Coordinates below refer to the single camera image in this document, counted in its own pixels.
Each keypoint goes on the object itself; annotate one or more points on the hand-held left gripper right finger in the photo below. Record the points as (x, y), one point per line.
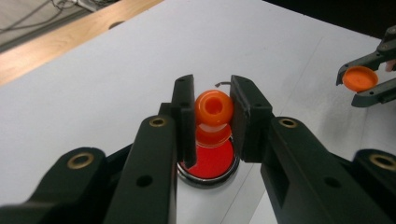
(295, 174)

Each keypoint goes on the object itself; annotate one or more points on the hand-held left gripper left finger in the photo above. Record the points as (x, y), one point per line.
(149, 174)

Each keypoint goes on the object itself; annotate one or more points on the orange bottle cap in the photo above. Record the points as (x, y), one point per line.
(359, 79)

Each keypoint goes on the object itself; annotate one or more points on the round red ink pad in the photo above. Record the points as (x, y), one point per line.
(213, 161)

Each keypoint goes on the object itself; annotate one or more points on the small orange bottle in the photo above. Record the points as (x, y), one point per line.
(205, 115)

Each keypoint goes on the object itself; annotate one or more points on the white paper sheet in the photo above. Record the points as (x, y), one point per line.
(199, 207)

